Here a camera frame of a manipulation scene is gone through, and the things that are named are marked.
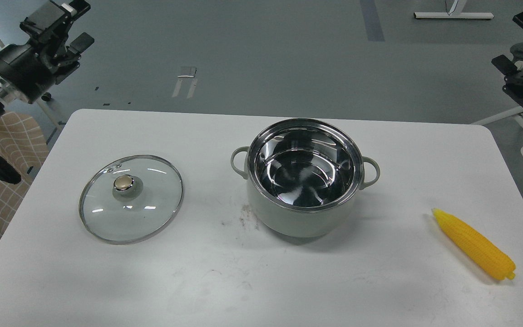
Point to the glass pot lid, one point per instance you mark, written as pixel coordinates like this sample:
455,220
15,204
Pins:
131,199

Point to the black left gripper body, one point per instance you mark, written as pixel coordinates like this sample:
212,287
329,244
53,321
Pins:
27,71

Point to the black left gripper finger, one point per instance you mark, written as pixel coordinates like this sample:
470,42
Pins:
66,60
52,21

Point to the yellow toy corn cob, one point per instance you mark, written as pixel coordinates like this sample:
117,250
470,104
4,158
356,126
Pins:
476,246

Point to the white desk leg base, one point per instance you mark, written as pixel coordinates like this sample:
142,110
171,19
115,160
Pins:
455,12

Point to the pale green cooking pot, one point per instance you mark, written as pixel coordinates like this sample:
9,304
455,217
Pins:
302,176

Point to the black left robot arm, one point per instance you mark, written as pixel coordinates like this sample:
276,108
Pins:
28,71

